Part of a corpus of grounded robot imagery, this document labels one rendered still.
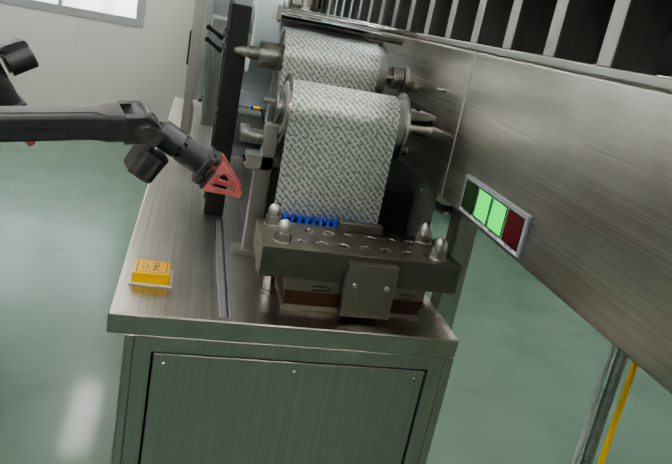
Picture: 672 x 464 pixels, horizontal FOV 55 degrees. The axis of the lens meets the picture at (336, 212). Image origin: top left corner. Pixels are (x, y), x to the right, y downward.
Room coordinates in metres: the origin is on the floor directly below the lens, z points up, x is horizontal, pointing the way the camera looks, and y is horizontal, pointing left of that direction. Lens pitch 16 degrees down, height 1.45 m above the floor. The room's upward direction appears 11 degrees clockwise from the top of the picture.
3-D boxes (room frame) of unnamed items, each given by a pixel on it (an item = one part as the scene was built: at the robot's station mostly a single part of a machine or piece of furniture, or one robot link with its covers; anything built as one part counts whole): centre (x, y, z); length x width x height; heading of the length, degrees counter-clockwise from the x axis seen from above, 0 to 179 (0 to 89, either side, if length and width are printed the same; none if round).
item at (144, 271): (1.17, 0.33, 0.91); 0.07 x 0.07 x 0.02; 14
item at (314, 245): (1.24, -0.05, 1.00); 0.40 x 0.16 x 0.06; 104
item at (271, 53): (1.62, 0.23, 1.34); 0.06 x 0.06 x 0.06; 14
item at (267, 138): (1.40, 0.19, 1.05); 0.06 x 0.05 x 0.31; 104
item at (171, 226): (2.30, 0.34, 0.88); 2.52 x 0.66 x 0.04; 14
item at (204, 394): (2.30, 0.33, 0.43); 2.52 x 0.64 x 0.86; 14
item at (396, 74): (1.69, -0.08, 1.34); 0.07 x 0.07 x 0.07; 14
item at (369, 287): (1.16, -0.09, 0.97); 0.10 x 0.03 x 0.11; 104
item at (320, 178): (1.35, 0.02, 1.11); 0.23 x 0.01 x 0.18; 104
